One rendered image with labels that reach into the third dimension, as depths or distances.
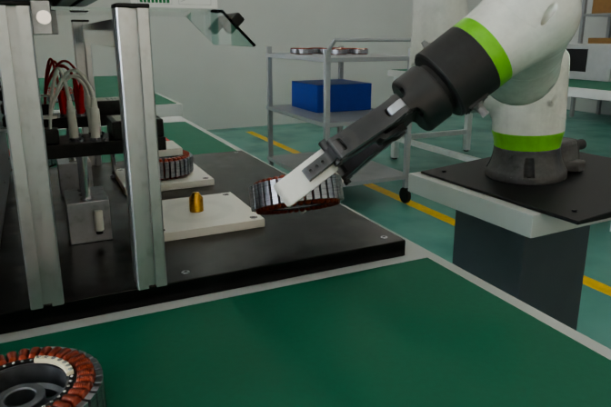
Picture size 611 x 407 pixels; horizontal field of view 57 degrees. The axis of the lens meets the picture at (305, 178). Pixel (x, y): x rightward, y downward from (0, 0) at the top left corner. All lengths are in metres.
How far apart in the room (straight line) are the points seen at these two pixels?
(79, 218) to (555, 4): 0.61
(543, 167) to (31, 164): 0.85
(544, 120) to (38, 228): 0.84
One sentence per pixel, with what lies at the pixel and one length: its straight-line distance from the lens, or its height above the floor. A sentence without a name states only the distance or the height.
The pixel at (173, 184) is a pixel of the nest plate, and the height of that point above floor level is 0.78.
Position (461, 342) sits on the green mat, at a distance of 0.56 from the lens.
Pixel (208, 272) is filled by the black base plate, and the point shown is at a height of 0.77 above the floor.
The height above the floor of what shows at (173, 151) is 0.88.
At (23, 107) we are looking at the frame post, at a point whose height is 0.96.
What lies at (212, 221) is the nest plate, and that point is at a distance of 0.77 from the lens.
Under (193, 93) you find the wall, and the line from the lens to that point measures 6.30.
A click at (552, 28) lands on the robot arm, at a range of 0.70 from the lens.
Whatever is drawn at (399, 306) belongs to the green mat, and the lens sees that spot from 0.61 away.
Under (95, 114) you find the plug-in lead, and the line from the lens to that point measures 0.73.
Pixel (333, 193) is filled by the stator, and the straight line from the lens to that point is 0.64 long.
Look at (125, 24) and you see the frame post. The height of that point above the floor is 1.03.
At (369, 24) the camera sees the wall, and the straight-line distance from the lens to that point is 7.14.
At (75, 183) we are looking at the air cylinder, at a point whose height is 0.79.
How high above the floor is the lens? 1.02
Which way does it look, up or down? 14 degrees down
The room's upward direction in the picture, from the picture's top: straight up
